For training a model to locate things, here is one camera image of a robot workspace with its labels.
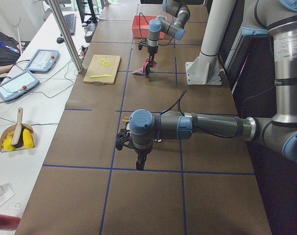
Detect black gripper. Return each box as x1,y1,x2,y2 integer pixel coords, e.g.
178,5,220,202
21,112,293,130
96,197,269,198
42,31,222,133
148,46,158,64
135,149,152,170

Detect grey and pink cloth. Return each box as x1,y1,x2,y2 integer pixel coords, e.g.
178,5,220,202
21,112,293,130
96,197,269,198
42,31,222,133
132,59,157,77

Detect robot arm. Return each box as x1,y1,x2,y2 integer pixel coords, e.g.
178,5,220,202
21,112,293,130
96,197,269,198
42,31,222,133
146,0,190,67
116,0,297,170

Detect pink plastic bin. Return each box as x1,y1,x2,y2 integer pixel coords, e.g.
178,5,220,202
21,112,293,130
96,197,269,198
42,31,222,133
131,15,161,39

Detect right wooden rack rod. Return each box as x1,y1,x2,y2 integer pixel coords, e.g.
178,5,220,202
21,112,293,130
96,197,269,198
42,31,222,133
122,116,130,123

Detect lemon slice front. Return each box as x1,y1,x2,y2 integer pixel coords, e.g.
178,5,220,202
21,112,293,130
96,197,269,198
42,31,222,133
102,60,110,67

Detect bamboo cutting board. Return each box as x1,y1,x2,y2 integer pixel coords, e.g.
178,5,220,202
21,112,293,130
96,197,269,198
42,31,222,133
83,54,121,85

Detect white support column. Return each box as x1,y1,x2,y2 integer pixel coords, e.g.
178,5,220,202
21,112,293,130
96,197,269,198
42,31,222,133
185,0,236,85

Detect yellow plastic knife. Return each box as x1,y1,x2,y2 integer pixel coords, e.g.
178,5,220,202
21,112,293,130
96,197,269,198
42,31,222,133
90,74,113,79

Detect black keyboard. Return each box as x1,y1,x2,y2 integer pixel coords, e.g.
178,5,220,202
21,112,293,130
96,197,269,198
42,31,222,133
63,13,76,35

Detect far teach pendant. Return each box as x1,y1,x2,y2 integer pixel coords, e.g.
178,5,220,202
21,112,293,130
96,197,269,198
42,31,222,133
25,49,59,73

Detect teach pendant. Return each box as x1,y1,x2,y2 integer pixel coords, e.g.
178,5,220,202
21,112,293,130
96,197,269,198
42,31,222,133
0,71,40,101
25,49,59,73

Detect wooden spatula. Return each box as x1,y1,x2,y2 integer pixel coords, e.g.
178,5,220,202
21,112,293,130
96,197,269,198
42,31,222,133
11,107,23,148

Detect near teach pendant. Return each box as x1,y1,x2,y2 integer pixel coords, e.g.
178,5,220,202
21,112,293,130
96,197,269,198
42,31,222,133
0,71,40,101

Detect aluminium frame post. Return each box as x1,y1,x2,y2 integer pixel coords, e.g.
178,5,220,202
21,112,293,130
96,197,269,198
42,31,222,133
48,0,84,73

